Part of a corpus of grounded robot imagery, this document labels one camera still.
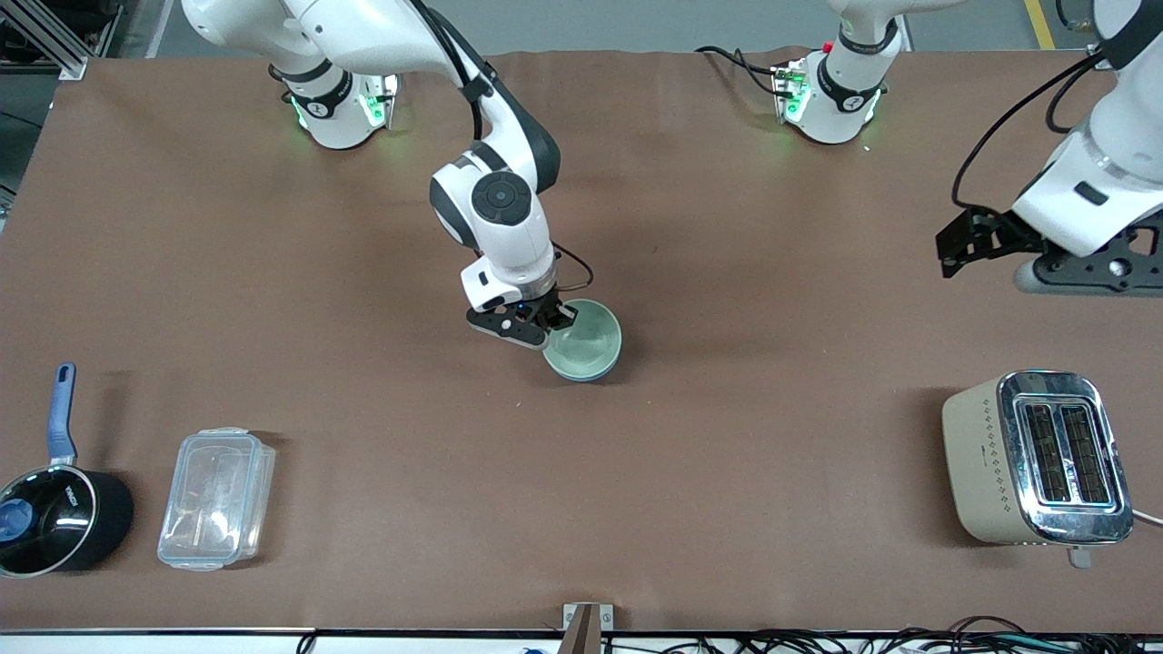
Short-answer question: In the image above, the base connector plate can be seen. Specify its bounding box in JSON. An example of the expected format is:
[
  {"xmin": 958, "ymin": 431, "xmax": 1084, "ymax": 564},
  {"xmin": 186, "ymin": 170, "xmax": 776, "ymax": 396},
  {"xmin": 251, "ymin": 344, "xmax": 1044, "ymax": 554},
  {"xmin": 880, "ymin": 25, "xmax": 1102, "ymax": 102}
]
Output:
[
  {"xmin": 771, "ymin": 62, "xmax": 811, "ymax": 124},
  {"xmin": 362, "ymin": 73, "xmax": 402, "ymax": 130}
]

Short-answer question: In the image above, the black cable tangle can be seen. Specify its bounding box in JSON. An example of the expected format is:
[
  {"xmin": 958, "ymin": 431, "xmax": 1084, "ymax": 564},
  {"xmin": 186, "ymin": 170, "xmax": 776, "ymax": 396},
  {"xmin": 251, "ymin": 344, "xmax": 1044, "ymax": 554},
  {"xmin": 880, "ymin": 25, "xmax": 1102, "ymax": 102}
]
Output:
[{"xmin": 636, "ymin": 616, "xmax": 1163, "ymax": 654}]

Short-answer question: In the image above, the black pot with blue handle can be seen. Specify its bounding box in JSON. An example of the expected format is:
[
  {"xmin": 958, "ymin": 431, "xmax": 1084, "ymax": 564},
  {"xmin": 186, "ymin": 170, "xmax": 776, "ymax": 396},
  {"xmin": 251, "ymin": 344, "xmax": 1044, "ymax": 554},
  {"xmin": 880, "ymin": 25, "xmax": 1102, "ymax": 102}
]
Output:
[{"xmin": 0, "ymin": 362, "xmax": 135, "ymax": 580}]

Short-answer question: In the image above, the green bowl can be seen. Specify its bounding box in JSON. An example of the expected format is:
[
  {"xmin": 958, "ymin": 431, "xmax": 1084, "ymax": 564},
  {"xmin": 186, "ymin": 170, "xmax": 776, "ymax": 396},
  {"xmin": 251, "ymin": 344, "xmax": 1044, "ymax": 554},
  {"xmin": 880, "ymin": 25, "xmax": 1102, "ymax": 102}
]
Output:
[{"xmin": 542, "ymin": 298, "xmax": 624, "ymax": 379}]

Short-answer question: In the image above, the brown table cover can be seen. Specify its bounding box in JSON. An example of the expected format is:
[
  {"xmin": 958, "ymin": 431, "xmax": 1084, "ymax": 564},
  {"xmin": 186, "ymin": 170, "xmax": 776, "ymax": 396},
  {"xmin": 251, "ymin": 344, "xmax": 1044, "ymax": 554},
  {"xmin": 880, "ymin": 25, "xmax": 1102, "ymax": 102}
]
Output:
[{"xmin": 0, "ymin": 47, "xmax": 1163, "ymax": 635}]

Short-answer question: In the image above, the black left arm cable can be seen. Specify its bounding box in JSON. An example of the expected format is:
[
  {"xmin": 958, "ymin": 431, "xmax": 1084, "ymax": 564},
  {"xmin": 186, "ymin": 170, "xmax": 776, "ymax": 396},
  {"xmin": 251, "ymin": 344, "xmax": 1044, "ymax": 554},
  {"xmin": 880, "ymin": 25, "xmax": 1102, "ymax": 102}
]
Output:
[{"xmin": 951, "ymin": 50, "xmax": 1108, "ymax": 212}]

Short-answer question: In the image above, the beige chrome toaster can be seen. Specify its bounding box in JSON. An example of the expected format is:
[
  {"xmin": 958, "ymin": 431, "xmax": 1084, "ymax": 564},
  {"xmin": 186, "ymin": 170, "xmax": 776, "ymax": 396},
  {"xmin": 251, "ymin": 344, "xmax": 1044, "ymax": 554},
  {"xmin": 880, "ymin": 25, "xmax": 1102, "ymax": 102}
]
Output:
[{"xmin": 941, "ymin": 369, "xmax": 1135, "ymax": 570}]

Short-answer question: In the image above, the metal camera bracket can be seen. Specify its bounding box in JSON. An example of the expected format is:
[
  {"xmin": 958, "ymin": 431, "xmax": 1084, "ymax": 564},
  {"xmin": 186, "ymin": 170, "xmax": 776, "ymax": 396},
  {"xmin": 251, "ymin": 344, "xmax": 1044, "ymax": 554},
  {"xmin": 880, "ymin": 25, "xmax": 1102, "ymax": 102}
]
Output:
[{"xmin": 562, "ymin": 602, "xmax": 615, "ymax": 654}]

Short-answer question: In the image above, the right base connector plate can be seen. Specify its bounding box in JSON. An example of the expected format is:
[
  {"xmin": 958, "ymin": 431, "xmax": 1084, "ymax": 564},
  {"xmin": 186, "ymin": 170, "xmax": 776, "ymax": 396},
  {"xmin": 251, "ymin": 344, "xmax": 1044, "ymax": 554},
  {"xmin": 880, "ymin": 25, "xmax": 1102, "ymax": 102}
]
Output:
[{"xmin": 362, "ymin": 73, "xmax": 402, "ymax": 130}]

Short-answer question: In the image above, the clear plastic food container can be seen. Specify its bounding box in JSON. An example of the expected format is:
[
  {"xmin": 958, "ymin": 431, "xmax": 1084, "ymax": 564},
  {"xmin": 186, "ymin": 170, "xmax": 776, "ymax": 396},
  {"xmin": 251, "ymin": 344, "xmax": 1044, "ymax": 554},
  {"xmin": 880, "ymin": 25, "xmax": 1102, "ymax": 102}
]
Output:
[{"xmin": 157, "ymin": 427, "xmax": 277, "ymax": 572}]

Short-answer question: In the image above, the aluminium frame profile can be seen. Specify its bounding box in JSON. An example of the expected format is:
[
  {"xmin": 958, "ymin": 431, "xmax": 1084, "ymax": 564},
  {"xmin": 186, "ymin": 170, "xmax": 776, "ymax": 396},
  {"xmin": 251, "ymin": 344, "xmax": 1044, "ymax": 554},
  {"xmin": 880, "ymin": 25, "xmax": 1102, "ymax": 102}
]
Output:
[{"xmin": 0, "ymin": 0, "xmax": 125, "ymax": 81}]

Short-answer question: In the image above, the glass lid with blue knob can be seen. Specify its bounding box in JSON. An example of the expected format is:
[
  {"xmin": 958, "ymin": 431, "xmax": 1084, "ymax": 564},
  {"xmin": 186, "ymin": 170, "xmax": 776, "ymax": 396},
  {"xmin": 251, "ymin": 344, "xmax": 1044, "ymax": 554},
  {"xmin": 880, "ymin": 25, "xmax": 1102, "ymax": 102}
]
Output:
[{"xmin": 0, "ymin": 465, "xmax": 97, "ymax": 578}]

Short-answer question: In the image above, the left base connector plate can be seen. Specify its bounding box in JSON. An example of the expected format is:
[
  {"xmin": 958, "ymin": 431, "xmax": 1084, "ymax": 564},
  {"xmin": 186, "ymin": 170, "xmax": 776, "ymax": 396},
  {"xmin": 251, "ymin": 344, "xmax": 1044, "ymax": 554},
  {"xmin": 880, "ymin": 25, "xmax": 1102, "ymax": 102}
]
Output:
[{"xmin": 771, "ymin": 62, "xmax": 811, "ymax": 124}]

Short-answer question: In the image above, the black left base cable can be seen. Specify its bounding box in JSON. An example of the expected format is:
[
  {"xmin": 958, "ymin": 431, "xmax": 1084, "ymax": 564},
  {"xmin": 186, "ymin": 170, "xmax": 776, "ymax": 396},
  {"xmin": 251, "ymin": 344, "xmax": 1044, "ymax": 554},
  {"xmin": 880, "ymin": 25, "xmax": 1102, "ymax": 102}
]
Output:
[{"xmin": 695, "ymin": 45, "xmax": 784, "ymax": 97}]

